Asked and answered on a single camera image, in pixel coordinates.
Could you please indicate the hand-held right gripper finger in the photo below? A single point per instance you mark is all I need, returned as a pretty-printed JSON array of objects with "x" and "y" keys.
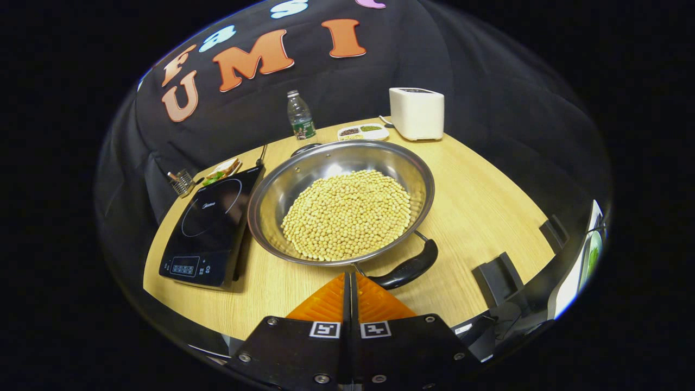
[
  {"x": 346, "y": 326},
  {"x": 354, "y": 326}
]

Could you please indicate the pile of soybeans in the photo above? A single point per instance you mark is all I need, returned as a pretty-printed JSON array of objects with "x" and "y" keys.
[{"x": 347, "y": 217}]

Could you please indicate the black induction cooktop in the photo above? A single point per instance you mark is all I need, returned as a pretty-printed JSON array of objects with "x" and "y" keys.
[{"x": 212, "y": 228}]

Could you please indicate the white divided bean dish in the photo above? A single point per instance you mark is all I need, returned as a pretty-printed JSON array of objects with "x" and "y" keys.
[{"x": 383, "y": 134}]

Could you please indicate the sandwich with lettuce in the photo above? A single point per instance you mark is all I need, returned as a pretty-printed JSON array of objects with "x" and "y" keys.
[{"x": 225, "y": 169}]

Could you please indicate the clear plastic water bottle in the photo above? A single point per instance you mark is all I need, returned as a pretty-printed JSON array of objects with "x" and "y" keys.
[{"x": 300, "y": 117}]

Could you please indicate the white framed screen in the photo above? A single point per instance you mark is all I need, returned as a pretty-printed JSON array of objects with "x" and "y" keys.
[{"x": 567, "y": 285}]

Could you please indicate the white toaster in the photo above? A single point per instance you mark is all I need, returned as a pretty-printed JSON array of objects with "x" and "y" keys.
[{"x": 417, "y": 117}]

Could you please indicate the black backdrop cloth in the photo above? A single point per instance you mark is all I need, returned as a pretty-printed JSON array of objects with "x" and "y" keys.
[{"x": 488, "y": 81}]

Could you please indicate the black table bracket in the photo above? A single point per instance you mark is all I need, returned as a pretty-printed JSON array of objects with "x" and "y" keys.
[
  {"x": 554, "y": 233},
  {"x": 497, "y": 279}
]

